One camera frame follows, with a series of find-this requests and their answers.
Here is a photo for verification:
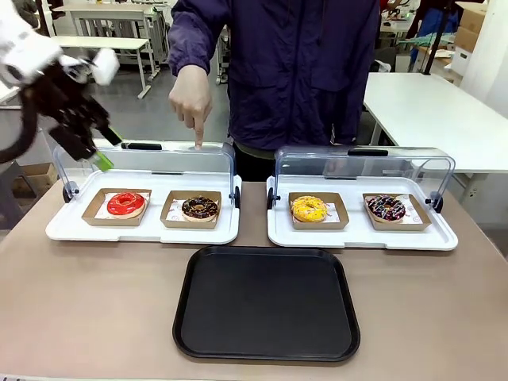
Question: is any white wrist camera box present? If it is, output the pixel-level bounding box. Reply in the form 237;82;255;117
90;47;121;86

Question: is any dark donut with coloured sprinkles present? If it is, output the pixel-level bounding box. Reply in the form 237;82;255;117
366;194;406;222

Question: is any white display tray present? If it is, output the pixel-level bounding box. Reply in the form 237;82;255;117
44;170;242;245
267;174;459;252

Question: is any black serving tray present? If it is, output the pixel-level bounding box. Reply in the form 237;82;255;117
171;244;361;362

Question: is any red glazed donut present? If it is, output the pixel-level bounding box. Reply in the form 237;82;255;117
106;191;145;220

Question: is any chocolate glazed donut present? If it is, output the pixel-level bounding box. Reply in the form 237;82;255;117
181;197;220;222

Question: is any white bench table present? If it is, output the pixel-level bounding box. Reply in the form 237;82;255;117
49;4;167;100

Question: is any white storage box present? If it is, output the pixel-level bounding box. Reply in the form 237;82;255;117
450;43;473;87

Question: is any brown cardboard donut box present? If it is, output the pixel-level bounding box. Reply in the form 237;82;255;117
81;187;152;227
362;193;433;233
160;190;222;230
288;191;350;231

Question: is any cardboard box on floor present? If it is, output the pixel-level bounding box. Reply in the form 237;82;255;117
10;161;59;195

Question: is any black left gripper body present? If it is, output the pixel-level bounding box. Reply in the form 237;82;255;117
23;65;111;162

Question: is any yellow sprinkled donut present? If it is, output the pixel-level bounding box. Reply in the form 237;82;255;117
291;195;329;223

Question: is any person in navy jacket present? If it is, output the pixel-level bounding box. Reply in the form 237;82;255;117
166;0;382;180

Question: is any person's right hand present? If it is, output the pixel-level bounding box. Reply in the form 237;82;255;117
168;64;214;151

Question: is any clear hinged tray lid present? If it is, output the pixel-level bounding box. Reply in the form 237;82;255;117
52;141;241;209
266;145;445;212

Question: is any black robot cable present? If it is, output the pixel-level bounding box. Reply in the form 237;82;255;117
0;89;43;164

